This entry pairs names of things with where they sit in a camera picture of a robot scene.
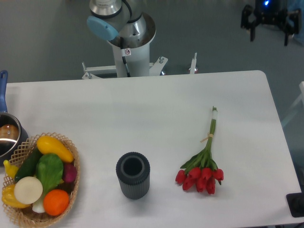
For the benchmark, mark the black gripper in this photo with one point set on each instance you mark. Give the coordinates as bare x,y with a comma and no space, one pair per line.
270,13

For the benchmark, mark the red tulip bouquet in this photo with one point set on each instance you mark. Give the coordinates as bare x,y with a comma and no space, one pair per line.
201,170

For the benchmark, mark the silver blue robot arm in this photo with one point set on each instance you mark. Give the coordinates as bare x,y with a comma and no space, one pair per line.
122,21

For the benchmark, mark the black device at table corner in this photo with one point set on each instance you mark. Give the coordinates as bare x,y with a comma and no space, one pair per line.
296,204

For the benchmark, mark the dark grey ribbed vase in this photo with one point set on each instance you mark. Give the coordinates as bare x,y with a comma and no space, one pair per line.
133,172

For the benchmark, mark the purple red onion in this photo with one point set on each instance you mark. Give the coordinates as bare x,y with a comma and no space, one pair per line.
69,173

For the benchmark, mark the yellow squash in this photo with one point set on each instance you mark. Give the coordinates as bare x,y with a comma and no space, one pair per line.
47,144

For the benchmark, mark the green lettuce leaf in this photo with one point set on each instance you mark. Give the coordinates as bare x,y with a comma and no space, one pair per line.
49,171

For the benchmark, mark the orange fruit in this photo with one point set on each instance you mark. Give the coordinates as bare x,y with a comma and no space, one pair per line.
56,202

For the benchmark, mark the green cucumber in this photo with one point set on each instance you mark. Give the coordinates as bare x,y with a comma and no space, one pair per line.
28,167

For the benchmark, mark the white round radish slice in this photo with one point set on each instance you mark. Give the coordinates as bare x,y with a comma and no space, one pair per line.
28,190

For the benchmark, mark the woven wicker basket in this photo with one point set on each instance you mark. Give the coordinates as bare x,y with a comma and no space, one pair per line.
27,218

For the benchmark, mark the yellow bell pepper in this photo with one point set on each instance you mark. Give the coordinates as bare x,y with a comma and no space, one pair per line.
8,198

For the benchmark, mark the white metal base frame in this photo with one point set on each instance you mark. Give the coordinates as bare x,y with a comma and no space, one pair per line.
156,69

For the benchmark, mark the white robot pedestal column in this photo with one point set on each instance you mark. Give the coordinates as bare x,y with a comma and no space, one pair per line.
132,62

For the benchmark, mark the blue handled saucepan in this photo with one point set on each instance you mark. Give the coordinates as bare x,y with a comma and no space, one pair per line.
12,134

